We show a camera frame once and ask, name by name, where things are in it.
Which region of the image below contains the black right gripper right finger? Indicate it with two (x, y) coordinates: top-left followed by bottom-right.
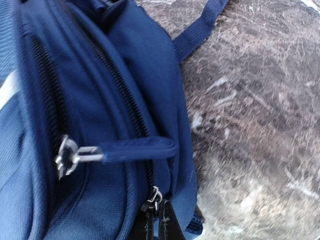
(158, 199), (186, 240)

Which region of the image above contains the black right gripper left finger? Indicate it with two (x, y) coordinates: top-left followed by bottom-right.
(129, 202), (157, 240)

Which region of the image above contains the navy blue student backpack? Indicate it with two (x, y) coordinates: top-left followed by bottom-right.
(0, 0), (227, 240)

